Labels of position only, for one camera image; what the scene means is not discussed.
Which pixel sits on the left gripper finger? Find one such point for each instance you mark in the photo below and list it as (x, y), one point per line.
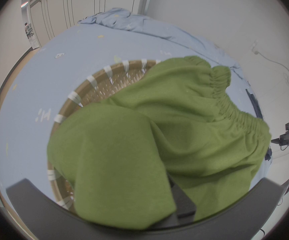
(184, 206)

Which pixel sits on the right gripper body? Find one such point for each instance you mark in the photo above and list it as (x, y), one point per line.
(286, 139)

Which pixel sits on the green shorts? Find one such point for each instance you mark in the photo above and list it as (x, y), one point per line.
(134, 146)

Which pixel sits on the round woven basket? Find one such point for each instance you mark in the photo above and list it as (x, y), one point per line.
(104, 89)

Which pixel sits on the bed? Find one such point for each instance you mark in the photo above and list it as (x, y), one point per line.
(59, 84)

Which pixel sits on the pale blue quilt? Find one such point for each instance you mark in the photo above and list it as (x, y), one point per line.
(139, 25)

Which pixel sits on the white wardrobe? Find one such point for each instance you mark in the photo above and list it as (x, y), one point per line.
(59, 9)

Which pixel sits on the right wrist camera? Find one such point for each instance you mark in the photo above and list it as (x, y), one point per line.
(288, 126)

